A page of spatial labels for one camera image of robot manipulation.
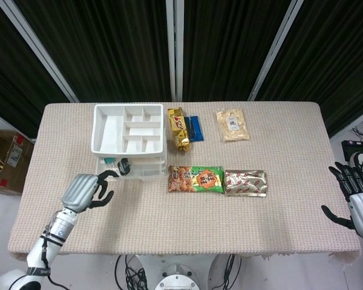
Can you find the white plastic drawer organizer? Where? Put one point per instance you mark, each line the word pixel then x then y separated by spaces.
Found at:
pixel 110 133

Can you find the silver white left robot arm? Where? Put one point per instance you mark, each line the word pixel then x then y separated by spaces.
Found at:
pixel 48 241

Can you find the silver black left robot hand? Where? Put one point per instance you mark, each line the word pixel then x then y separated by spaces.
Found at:
pixel 78 190

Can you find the black grey small gadget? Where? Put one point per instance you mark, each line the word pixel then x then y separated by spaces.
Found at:
pixel 124 166

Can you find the silver foil bag red print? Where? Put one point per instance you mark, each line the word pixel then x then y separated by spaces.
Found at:
pixel 245 182

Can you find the clear bag of pale snacks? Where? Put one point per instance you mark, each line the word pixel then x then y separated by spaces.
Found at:
pixel 233 125

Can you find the beige woven tablecloth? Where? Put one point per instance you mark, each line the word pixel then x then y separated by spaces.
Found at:
pixel 169 223

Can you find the blue snack bar package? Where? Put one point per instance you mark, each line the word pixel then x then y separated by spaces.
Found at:
pixel 196 128

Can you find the black electronic device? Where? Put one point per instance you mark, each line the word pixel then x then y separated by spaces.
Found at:
pixel 349 148

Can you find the green orange snack bag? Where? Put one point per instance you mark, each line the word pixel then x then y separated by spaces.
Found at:
pixel 199 179

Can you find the white metal frame post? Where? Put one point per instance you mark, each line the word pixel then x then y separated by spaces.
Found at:
pixel 39 49
pixel 175 48
pixel 275 49

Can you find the gold snack bar package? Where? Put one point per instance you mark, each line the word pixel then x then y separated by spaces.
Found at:
pixel 178 128

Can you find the white robot torso base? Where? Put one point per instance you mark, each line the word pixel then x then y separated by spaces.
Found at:
pixel 177 279

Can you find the brown cardboard box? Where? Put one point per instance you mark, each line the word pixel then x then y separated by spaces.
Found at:
pixel 9 160

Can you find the teal binder clip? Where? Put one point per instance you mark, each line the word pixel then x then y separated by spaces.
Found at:
pixel 109 161

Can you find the black curtain panel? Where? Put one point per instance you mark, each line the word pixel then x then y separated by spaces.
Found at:
pixel 109 45
pixel 329 60
pixel 15 75
pixel 227 45

